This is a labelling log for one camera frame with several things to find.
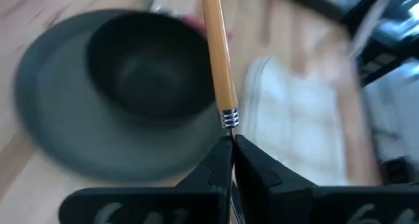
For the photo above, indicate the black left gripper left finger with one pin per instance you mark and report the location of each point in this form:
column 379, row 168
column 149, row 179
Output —
column 196, row 201

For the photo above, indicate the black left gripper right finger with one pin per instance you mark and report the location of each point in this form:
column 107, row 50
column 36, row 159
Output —
column 278, row 201

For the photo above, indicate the grey round plate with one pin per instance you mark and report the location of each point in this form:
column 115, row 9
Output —
column 82, row 129

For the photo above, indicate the black round bowl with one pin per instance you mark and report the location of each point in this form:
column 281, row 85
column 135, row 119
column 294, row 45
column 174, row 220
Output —
column 150, row 67

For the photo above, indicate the white plaid cloth napkin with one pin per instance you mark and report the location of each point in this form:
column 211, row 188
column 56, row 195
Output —
column 294, row 119

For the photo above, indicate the black metal table frame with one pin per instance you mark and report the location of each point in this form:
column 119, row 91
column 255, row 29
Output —
column 327, row 4

